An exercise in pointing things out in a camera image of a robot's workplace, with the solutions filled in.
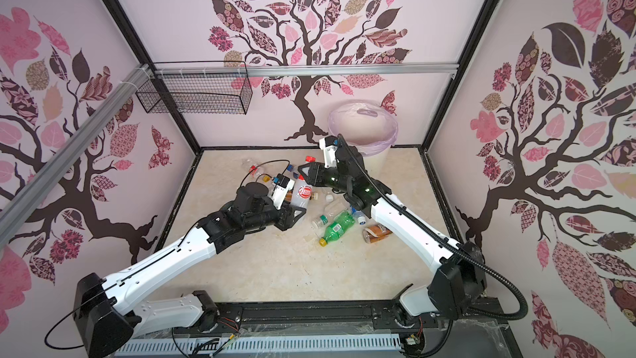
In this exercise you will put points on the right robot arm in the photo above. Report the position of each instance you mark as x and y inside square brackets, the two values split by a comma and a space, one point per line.
[457, 280]

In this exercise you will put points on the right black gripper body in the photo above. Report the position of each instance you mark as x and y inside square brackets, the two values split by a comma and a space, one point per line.
[320, 174]

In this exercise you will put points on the white bin with purple liner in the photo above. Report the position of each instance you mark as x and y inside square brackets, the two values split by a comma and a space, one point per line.
[369, 128]

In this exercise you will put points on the back aluminium rail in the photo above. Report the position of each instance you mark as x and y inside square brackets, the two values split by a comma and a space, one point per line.
[328, 70]

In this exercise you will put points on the black wire basket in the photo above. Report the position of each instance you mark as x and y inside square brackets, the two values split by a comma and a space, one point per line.
[197, 87]

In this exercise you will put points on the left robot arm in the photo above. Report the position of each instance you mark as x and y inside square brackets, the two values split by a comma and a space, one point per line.
[112, 310]

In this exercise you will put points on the green-label clear white-cap bottle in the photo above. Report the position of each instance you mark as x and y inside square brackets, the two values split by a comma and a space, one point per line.
[330, 212]

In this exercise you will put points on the aluminium rail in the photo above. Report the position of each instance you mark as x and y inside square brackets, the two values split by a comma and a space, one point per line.
[328, 70]
[16, 213]

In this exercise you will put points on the left aluminium rail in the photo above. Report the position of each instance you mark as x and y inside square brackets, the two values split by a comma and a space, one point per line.
[16, 213]

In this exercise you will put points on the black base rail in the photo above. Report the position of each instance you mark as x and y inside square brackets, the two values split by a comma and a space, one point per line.
[429, 335]

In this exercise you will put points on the blue-label clear water bottle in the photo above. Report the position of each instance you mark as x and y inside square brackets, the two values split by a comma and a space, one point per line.
[359, 217]

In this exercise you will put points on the white slotted cable duct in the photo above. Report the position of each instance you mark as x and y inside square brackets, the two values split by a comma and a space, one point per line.
[258, 346]

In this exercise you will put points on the brown coffee bottle right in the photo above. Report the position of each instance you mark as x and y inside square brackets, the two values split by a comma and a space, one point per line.
[375, 233]

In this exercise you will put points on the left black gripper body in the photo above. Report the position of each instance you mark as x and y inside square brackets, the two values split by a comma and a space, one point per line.
[270, 215]

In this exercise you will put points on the green soda bottle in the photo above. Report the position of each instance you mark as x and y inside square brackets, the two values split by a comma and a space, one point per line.
[343, 222]

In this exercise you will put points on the red-cap clear bottle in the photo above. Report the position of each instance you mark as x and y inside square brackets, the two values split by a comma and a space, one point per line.
[301, 192]

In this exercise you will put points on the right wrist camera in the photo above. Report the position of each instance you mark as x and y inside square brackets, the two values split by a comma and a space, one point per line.
[329, 146]

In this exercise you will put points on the crumpled clear white-cap bottle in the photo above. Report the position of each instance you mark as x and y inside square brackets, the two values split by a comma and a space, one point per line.
[329, 198]

